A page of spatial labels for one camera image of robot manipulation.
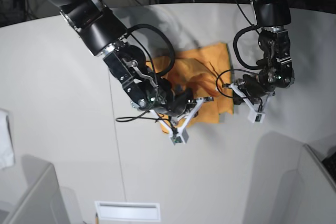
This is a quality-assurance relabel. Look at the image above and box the orange yellow T-shirt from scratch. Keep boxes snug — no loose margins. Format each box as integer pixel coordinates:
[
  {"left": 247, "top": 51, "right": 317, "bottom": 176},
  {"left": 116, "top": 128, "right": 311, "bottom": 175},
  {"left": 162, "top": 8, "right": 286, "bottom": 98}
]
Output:
[{"left": 145, "top": 41, "right": 235, "bottom": 135}]

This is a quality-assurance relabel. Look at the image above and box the black cable image right arm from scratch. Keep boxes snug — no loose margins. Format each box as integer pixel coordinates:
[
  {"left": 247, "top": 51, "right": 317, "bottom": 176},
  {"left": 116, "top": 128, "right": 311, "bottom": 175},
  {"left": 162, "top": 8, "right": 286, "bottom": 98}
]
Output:
[{"left": 215, "top": 25, "right": 262, "bottom": 99}]

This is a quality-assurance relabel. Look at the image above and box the grey bin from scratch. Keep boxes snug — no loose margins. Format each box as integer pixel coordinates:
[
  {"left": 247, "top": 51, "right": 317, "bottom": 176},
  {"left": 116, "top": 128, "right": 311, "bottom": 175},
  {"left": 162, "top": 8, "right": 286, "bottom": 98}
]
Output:
[
  {"left": 1, "top": 155, "right": 70, "bottom": 223},
  {"left": 269, "top": 145, "right": 335, "bottom": 223}
]

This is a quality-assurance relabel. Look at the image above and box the black cable image arm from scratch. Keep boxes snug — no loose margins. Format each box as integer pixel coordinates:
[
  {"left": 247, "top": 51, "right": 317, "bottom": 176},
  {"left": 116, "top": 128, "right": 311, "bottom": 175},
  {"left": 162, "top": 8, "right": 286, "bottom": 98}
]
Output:
[
  {"left": 215, "top": 25, "right": 262, "bottom": 99},
  {"left": 116, "top": 24, "right": 175, "bottom": 123}
]

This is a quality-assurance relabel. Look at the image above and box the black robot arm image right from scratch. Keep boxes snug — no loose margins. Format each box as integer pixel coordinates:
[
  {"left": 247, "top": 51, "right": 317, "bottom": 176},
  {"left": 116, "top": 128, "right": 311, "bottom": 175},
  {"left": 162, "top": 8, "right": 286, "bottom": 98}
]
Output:
[{"left": 233, "top": 0, "right": 295, "bottom": 103}]

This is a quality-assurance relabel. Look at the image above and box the grey bin lower left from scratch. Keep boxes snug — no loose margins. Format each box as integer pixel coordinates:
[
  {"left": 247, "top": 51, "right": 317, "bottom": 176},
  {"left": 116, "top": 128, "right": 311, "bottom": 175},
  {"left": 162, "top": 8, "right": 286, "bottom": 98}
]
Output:
[{"left": 1, "top": 155, "right": 70, "bottom": 223}]

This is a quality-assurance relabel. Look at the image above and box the grey bin lower right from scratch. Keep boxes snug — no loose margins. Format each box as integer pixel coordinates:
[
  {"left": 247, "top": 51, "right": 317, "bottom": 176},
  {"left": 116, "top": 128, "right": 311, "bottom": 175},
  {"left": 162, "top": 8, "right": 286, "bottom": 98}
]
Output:
[{"left": 269, "top": 145, "right": 335, "bottom": 223}]

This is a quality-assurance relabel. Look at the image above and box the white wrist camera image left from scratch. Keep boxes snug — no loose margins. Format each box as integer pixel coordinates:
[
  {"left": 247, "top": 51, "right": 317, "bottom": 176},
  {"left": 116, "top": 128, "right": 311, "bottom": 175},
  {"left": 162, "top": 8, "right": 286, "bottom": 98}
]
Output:
[{"left": 150, "top": 97, "right": 204, "bottom": 145}]

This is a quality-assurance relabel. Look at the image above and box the white cloth at left edge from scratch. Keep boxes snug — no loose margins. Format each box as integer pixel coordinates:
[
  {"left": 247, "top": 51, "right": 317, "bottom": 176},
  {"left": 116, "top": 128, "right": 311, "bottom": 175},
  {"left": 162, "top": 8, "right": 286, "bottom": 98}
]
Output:
[{"left": 0, "top": 110, "right": 15, "bottom": 169}]

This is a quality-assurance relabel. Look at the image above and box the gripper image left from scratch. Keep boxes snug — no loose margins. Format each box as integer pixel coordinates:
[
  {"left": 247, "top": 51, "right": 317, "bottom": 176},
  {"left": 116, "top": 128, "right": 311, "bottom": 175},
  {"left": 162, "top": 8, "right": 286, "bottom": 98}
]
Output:
[{"left": 157, "top": 88, "right": 214, "bottom": 117}]

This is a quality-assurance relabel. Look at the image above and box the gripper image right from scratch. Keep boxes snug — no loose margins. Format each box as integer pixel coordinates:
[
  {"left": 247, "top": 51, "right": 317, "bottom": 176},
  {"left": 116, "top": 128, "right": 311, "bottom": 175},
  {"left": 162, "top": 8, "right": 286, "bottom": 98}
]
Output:
[{"left": 233, "top": 74, "right": 275, "bottom": 105}]

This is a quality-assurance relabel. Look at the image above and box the black robot arm image left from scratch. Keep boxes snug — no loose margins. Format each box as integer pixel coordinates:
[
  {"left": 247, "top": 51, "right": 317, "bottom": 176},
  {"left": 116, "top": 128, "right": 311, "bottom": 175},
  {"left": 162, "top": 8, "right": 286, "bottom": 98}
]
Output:
[{"left": 48, "top": 0, "right": 201, "bottom": 117}]

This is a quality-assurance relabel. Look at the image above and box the black cable image left arm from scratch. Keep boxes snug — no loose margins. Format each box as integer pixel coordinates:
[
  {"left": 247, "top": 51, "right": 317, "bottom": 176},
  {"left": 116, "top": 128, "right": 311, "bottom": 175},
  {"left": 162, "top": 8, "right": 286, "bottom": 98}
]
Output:
[{"left": 116, "top": 24, "right": 175, "bottom": 123}]

